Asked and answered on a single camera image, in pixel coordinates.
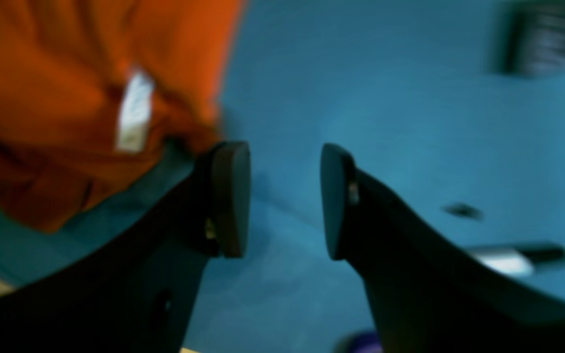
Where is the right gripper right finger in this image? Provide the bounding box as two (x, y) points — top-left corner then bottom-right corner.
(320, 143), (565, 353)

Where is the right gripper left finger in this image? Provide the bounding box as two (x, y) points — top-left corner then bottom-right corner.
(0, 141), (251, 353)

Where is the orange t-shirt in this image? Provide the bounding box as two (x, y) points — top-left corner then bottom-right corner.
(0, 0), (245, 232)

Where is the purple tape roll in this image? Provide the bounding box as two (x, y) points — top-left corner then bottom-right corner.
(333, 331), (383, 353)

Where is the small black screw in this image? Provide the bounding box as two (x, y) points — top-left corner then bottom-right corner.
(442, 202), (484, 221)

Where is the black white marker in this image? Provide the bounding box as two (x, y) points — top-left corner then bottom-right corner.
(465, 243), (565, 278)

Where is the blue table cloth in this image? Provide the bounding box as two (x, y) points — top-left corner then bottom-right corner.
(0, 0), (565, 353)

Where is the grey remote control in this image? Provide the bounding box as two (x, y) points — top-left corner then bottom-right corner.
(499, 0), (565, 78)

